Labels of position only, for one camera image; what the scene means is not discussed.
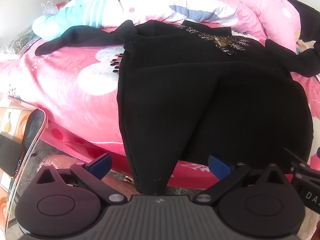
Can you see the light blue striped garment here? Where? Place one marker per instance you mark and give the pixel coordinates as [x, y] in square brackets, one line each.
[75, 12]

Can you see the pink and white printed quilt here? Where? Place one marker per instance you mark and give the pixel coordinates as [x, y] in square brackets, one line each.
[200, 2]

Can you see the pink floral blanket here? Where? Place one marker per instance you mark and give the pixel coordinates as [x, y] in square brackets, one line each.
[75, 85]

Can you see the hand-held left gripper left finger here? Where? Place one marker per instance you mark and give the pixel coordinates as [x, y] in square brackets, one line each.
[101, 164]

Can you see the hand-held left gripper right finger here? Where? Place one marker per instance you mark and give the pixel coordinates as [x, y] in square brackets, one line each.
[219, 168]

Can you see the dark board with shiny edge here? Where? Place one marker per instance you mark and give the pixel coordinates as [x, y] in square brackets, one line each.
[32, 130]

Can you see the black embroidered sweater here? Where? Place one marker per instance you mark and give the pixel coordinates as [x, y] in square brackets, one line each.
[200, 97]

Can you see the clear plastic bag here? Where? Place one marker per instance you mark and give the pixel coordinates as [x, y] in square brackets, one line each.
[49, 7]

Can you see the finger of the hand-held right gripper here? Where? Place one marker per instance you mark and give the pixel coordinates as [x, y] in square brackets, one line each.
[298, 162]

